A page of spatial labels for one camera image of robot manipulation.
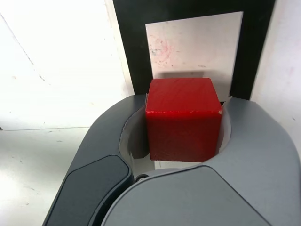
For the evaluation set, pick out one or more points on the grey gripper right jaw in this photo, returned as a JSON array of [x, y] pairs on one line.
[[235, 188]]

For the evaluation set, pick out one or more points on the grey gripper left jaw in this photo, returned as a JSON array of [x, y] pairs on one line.
[[94, 164]]

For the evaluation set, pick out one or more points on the red cube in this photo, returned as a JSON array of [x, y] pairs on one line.
[[183, 117]]

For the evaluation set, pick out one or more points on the black tape square outline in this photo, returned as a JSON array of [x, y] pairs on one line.
[[131, 47]]

